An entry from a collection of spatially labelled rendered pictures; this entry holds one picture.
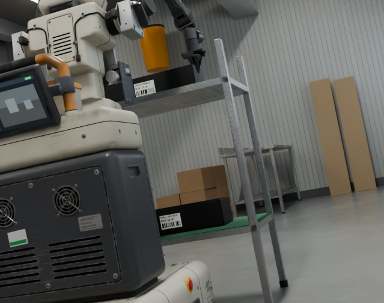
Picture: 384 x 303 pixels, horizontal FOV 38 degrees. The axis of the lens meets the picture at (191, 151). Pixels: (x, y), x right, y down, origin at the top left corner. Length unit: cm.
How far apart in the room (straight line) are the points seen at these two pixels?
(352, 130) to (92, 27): 632
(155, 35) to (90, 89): 650
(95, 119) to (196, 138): 709
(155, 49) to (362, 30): 298
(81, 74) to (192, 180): 541
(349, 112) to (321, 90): 50
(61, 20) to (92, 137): 62
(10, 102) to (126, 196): 41
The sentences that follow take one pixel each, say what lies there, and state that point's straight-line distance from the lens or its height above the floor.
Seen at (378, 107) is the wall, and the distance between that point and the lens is 824.
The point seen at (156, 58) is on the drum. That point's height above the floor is 245.
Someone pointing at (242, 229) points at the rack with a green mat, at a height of 34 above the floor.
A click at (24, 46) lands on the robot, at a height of 116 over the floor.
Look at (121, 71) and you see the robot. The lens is 208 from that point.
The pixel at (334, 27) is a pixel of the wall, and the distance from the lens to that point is 841.
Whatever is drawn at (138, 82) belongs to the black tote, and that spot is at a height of 104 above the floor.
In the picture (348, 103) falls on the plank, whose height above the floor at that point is 122.
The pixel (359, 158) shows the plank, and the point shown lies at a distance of 793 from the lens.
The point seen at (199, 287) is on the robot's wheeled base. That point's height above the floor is 21.
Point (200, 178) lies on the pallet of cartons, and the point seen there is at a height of 57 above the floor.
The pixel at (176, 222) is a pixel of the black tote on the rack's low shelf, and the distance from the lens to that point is 244.
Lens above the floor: 56
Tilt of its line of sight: 3 degrees up
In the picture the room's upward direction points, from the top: 11 degrees counter-clockwise
